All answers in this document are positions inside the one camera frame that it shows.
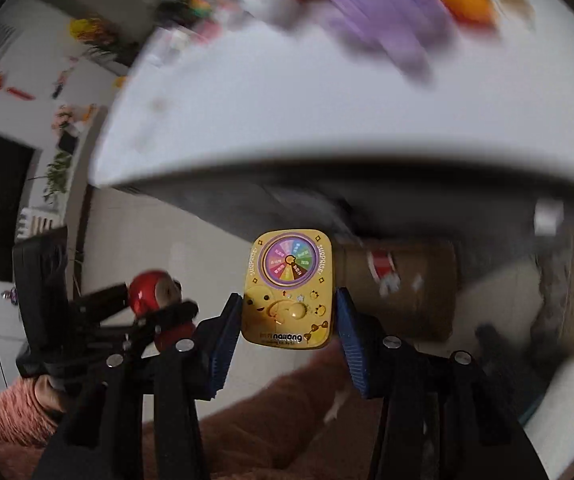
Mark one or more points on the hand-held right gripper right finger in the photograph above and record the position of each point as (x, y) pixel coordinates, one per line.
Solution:
(354, 347)

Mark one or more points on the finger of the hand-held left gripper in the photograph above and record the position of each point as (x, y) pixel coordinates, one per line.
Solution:
(169, 314)
(102, 301)

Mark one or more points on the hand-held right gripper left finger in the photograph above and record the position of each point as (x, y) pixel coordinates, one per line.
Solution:
(219, 347)

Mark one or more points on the red round toy figure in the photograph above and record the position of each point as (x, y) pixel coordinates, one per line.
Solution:
(149, 292)

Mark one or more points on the cardboard box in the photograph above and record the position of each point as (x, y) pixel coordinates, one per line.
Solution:
(417, 305)

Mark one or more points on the yellow spinner toy box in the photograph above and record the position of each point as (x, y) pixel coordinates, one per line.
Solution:
(287, 305)

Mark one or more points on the person's left forearm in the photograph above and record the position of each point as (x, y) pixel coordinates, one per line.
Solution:
(7, 415)

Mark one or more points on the person's left hand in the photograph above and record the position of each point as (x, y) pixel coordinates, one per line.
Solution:
(49, 392)

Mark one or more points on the red white packet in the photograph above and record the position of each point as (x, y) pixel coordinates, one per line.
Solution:
(381, 264)

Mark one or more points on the green potted plant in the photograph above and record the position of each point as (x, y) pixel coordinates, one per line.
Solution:
(58, 175)

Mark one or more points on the grey cloth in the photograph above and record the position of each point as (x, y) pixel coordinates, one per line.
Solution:
(552, 285)

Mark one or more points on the white cushion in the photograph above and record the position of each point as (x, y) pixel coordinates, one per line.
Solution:
(562, 400)

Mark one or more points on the white paper tag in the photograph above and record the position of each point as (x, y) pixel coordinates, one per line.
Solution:
(549, 217)

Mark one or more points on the yellow flowers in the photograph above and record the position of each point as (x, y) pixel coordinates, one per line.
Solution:
(87, 30)

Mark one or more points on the purple packet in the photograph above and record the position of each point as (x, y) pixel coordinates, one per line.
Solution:
(387, 15)

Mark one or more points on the orange round item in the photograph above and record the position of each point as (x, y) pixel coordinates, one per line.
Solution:
(467, 0)

